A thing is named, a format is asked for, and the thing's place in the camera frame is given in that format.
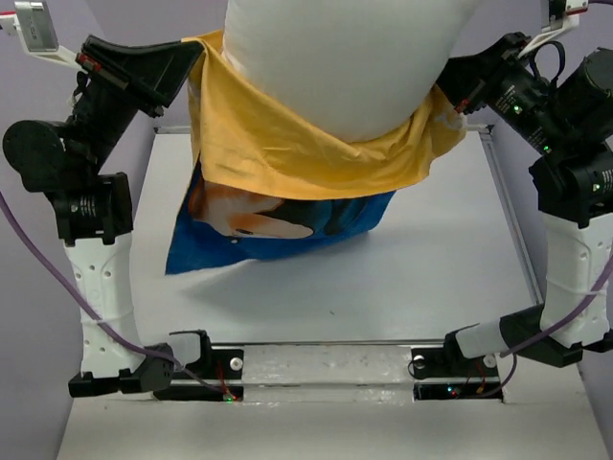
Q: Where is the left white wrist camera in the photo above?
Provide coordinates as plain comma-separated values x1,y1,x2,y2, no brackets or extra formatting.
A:
1,1,79,70

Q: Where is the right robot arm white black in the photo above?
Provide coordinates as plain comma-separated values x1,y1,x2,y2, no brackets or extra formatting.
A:
438,33,612,376

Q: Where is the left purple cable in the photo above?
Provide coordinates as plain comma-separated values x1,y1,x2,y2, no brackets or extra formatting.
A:
0,191,231,399

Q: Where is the aluminium frame rail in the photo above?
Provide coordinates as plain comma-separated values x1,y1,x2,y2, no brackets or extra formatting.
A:
479,129,543,304
154,124,493,134

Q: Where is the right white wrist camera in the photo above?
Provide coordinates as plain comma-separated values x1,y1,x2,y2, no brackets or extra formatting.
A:
518,0,589,58

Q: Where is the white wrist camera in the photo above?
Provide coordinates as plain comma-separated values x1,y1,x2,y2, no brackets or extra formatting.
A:
518,0,589,58
1,1,79,70

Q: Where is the aluminium frame rail right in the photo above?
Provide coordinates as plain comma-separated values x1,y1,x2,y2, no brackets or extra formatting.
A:
479,129,543,304

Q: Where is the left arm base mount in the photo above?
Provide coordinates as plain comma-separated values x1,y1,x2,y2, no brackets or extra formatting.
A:
153,348,244,403

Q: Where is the yellow blue pillowcase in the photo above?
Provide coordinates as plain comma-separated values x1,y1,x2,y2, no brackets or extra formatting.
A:
165,31,466,275

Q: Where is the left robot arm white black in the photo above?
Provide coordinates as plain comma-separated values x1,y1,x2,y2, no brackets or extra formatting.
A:
2,36,212,398

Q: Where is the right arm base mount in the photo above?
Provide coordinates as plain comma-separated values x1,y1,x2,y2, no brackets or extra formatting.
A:
407,342,504,402

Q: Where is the white pillow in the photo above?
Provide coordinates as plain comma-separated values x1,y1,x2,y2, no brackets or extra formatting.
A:
223,0,479,142

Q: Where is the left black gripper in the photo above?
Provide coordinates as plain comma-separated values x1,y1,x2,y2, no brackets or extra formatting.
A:
64,34,201,177

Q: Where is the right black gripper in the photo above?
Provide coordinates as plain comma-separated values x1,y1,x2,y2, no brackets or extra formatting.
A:
425,32,577,158

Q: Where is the aluminium frame rail back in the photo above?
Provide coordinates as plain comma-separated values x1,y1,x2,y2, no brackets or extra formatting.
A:
154,124,493,134

